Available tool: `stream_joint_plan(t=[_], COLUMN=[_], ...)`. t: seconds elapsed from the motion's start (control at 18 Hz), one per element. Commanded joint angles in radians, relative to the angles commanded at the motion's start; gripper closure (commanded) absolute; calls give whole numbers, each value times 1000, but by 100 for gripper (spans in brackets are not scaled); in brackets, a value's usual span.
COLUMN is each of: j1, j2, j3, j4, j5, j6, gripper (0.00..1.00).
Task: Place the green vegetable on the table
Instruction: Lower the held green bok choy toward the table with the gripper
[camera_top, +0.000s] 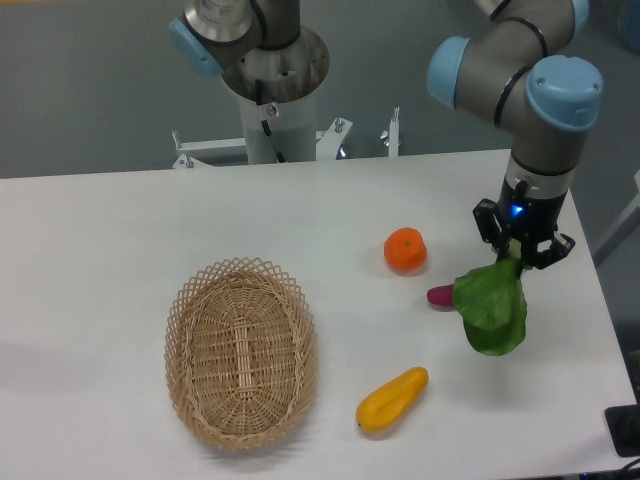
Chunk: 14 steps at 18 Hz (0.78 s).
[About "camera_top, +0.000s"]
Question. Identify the black device at table corner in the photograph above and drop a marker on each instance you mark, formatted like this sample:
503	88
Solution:
623	425

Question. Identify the orange tangerine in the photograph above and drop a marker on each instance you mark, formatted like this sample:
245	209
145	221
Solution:
405	250

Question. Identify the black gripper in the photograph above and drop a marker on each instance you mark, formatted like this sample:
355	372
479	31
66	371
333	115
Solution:
529	207

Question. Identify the oval wicker basket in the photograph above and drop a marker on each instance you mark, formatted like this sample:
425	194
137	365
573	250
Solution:
241	360

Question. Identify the yellow mango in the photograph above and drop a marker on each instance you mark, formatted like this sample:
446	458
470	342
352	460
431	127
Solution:
382	408

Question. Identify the green leafy vegetable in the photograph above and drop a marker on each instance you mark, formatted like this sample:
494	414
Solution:
493	307

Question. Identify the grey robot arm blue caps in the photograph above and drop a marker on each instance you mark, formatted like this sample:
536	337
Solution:
515	78

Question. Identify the white metal base frame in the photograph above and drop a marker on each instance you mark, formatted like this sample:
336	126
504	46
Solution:
330	145

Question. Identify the white frame leg right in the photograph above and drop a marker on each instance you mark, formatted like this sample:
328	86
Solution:
619	230

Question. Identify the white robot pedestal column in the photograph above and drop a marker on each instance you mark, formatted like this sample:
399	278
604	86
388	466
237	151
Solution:
276	92

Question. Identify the purple sweet potato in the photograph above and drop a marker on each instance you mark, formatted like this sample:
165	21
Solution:
441	296

